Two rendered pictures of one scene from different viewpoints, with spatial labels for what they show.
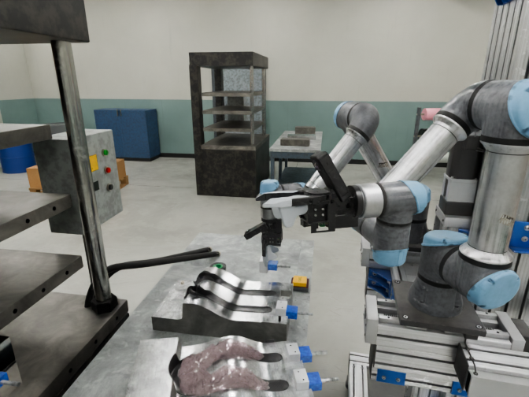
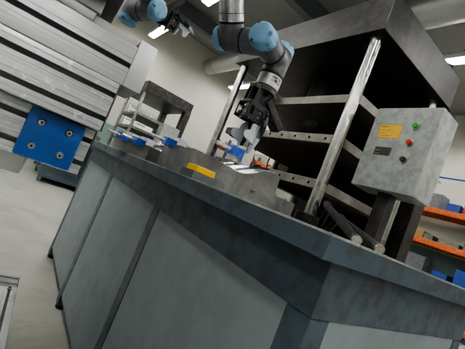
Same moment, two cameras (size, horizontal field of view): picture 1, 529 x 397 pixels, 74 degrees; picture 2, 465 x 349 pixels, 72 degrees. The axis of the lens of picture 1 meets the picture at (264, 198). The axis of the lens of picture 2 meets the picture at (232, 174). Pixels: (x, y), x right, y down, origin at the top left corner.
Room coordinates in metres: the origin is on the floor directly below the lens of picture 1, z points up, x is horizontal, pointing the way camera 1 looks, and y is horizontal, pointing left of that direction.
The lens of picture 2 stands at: (2.08, -0.70, 0.80)
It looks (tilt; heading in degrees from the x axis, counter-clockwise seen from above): 4 degrees up; 136
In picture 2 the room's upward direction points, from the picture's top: 22 degrees clockwise
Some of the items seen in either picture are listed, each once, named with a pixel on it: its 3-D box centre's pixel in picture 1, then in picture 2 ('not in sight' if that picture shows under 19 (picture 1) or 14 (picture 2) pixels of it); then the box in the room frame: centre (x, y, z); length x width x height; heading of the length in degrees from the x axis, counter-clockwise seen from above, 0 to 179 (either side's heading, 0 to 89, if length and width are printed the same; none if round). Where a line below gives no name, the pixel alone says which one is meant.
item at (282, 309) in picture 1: (294, 312); (167, 140); (1.07, -0.11, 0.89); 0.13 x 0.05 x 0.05; 80
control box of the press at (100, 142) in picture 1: (100, 284); (362, 263); (1.51, 0.80, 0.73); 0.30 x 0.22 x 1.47; 171
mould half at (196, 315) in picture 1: (226, 300); (230, 175); (1.18, 0.15, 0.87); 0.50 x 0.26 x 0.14; 81
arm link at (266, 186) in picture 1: (270, 194); (277, 61); (1.36, -0.02, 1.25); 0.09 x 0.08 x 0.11; 107
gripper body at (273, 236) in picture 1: (271, 230); (256, 105); (1.36, -0.03, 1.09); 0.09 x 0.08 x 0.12; 81
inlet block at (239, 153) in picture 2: (275, 265); (232, 149); (1.35, -0.05, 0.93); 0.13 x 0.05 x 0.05; 81
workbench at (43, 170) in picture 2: not in sight; (67, 152); (-3.61, 1.02, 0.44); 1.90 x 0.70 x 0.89; 170
